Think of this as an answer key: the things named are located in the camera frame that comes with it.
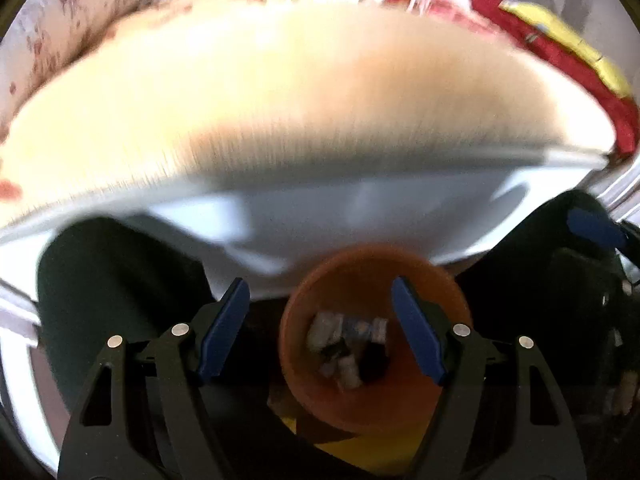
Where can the person's left leg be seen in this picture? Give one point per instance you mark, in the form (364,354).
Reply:
(125,285)

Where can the yellow plastic object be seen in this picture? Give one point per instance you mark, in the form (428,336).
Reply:
(350,447)

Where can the white printed cream tube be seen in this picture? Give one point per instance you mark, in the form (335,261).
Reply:
(322,332)

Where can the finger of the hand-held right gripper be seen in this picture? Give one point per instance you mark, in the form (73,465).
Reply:
(595,225)

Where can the person's leg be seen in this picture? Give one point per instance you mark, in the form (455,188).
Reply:
(125,285)
(510,270)

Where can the red cloth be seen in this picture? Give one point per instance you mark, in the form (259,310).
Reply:
(550,50)

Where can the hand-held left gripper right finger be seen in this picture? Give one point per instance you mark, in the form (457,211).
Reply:
(420,330)

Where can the person's right leg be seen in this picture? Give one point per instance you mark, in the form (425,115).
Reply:
(510,270)

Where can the blue and white box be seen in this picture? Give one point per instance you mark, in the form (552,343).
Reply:
(357,330)

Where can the yellow floral plush blanket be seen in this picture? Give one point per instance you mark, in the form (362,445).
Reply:
(300,85)

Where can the floral white cloth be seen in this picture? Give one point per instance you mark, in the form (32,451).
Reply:
(65,20)

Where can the orange plastic bin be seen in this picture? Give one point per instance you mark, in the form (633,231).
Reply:
(305,360)

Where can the yellow printed pillow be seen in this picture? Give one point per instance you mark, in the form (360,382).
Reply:
(565,30)

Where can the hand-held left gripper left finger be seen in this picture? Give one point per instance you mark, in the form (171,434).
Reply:
(225,330)

